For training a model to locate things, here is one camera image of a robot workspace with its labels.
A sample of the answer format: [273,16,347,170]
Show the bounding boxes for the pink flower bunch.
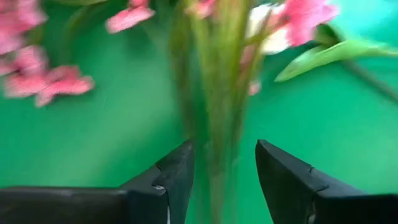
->
[0,0,96,108]
[105,0,340,224]

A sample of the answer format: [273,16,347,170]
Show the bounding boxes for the green table mat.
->
[0,0,398,224]

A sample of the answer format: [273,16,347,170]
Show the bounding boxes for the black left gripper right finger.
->
[254,139,398,224]

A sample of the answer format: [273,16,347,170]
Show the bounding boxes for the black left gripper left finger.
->
[0,139,196,224]

